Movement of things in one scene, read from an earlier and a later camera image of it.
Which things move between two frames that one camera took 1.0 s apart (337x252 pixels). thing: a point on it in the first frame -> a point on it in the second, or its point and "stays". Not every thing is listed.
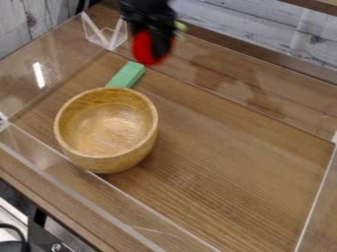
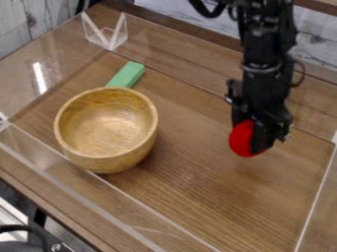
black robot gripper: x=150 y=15 -> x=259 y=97
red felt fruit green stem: x=142 y=45 -> x=239 y=139
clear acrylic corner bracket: x=107 y=37 stays
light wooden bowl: x=106 y=127 stays
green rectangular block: x=127 y=76 stays
